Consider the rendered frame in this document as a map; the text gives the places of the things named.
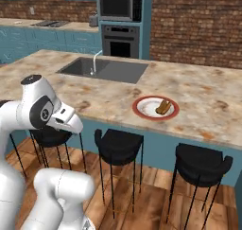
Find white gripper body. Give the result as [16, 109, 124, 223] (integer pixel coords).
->
[45, 111, 84, 135]

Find red rimmed white plate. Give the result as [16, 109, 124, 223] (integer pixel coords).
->
[131, 95, 181, 121]

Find brown hot dog bun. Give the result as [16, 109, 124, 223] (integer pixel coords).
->
[155, 99, 173, 115]

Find black bar stool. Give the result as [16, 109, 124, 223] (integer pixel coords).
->
[165, 142, 234, 230]
[9, 127, 88, 179]
[94, 128, 145, 220]

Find dark grey sink basin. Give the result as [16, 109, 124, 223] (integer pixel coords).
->
[56, 56, 149, 85]

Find white sink tap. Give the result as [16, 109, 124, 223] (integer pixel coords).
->
[90, 49, 104, 77]

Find teal base cupboards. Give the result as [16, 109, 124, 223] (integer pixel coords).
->
[0, 25, 103, 64]

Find teal kitchen island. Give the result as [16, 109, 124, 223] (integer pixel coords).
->
[5, 117, 242, 188]

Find black hob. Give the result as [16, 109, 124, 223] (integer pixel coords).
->
[30, 19, 70, 28]

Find teal oven housing cabinet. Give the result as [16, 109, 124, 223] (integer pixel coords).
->
[95, 0, 154, 61]

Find silver microwave oven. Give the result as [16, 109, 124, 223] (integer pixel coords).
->
[96, 0, 144, 23]

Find silver wall oven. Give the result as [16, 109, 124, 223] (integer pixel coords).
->
[100, 24, 141, 60]

